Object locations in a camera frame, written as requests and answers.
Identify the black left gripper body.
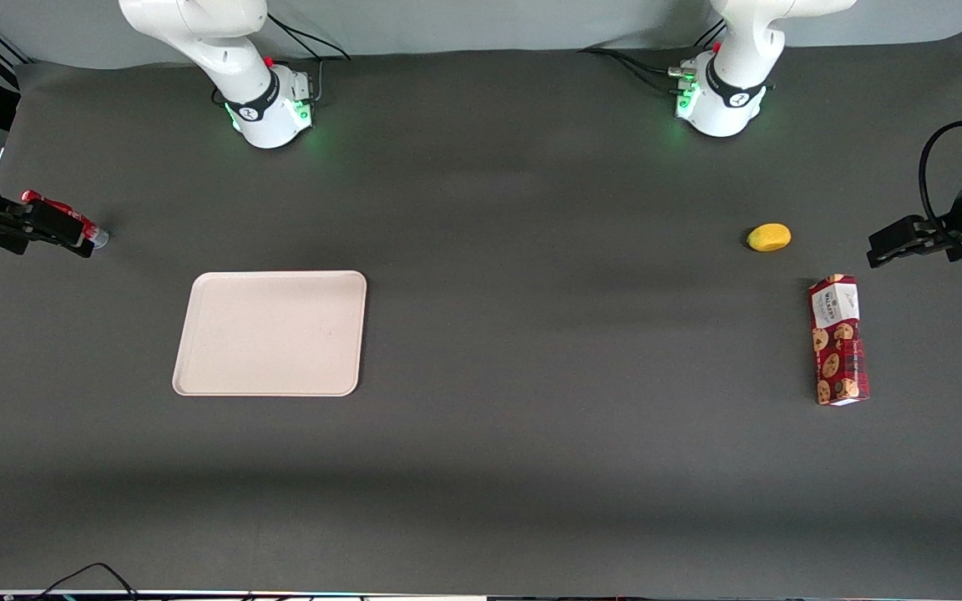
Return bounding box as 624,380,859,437
922,167,962,263

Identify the red coke bottle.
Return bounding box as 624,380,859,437
21,189,111,250

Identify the beige plastic tray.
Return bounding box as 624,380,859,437
172,270,367,397

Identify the red cookie box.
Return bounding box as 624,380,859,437
808,274,872,407

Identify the yellow lemon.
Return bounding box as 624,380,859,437
747,223,792,253

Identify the aluminium frame strut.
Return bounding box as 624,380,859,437
0,23,33,68

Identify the black right arm base cable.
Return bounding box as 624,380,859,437
212,12,353,108

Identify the black arm base cable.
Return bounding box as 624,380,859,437
212,12,353,108
579,18,728,97

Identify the black left arm base cable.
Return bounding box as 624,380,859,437
579,18,728,97

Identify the black cable at table edge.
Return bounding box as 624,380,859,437
30,562,141,601

